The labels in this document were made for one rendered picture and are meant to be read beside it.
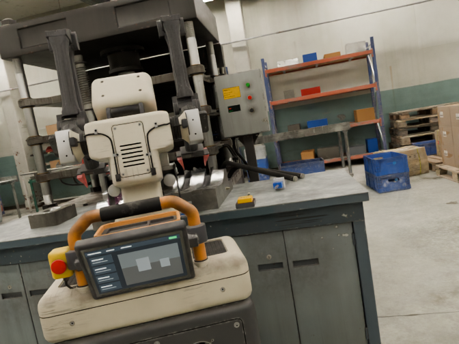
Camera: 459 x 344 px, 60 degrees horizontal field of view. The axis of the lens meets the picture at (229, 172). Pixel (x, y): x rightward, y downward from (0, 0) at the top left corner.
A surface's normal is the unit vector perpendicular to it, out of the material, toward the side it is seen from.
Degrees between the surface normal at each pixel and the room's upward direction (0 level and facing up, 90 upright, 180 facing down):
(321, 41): 90
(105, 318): 90
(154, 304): 90
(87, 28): 90
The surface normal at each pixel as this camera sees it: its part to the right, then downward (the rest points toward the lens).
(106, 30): -0.14, 0.14
